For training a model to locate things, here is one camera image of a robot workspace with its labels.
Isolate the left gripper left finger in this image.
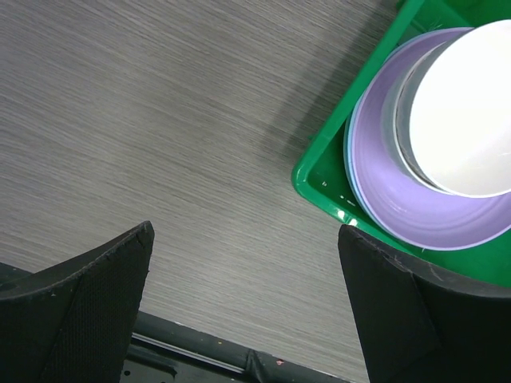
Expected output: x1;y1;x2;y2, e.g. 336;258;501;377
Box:
1;221;155;382

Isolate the white bowl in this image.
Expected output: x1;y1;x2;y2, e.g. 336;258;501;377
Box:
378;42;448;195
393;19;510;199

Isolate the green plastic bin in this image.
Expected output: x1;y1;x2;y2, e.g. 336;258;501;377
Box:
291;1;510;286

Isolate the purple plate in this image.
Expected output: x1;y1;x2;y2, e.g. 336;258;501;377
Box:
344;27;510;251

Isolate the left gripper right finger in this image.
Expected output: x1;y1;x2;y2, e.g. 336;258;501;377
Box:
338;225;510;382

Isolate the blue plate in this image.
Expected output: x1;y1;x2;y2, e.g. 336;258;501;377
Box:
343;43;404;240

